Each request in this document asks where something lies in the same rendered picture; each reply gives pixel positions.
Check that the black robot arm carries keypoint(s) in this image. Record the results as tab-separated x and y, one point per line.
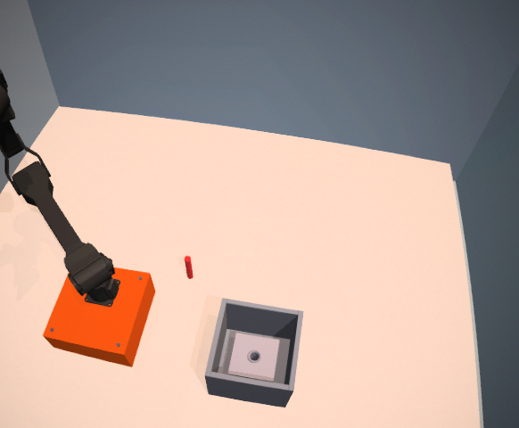
89	271

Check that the red peg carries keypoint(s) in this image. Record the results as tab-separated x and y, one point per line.
188	267

